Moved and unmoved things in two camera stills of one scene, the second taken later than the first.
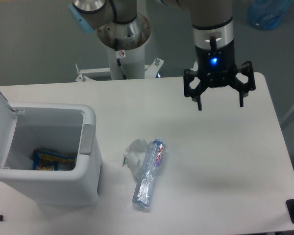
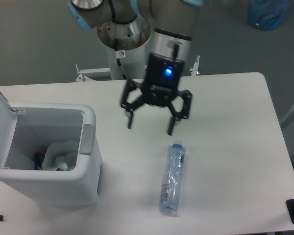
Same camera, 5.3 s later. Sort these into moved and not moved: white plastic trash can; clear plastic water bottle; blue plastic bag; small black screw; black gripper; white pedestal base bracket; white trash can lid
Moved: clear plastic water bottle; black gripper
Not moved: blue plastic bag; white plastic trash can; white pedestal base bracket; white trash can lid; small black screw
